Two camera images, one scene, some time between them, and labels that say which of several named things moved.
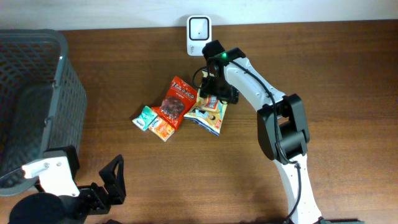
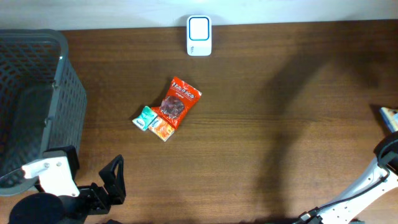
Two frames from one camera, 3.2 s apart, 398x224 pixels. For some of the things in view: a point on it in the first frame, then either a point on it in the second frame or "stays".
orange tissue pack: (163, 129) stays
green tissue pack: (145, 119) stays
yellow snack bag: (207, 112) → (390, 117)
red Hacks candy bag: (180, 98) stays
